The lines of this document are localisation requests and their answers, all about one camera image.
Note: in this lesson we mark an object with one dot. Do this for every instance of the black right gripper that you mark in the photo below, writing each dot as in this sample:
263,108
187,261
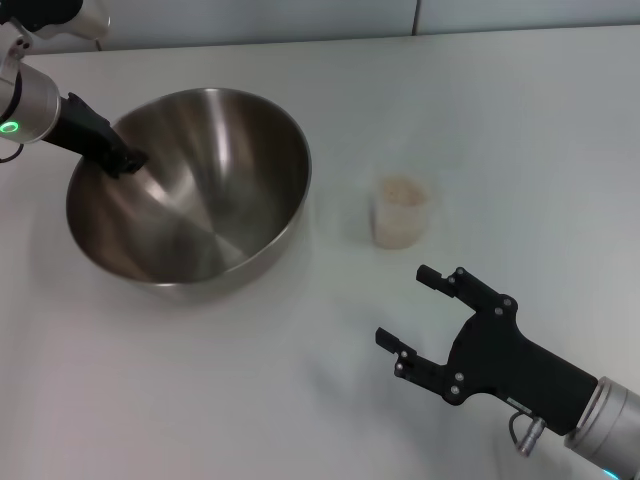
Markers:
505,357

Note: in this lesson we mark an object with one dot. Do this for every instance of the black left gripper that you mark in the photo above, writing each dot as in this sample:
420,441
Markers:
82,132

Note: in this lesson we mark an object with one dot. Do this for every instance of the stainless steel mixing bowl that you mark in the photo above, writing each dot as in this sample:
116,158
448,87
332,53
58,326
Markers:
200,200

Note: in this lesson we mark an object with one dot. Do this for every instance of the clear plastic measuring cup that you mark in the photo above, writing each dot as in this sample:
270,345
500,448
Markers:
395,232

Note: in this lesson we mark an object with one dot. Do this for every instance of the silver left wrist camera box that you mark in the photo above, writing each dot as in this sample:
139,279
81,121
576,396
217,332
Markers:
75,12

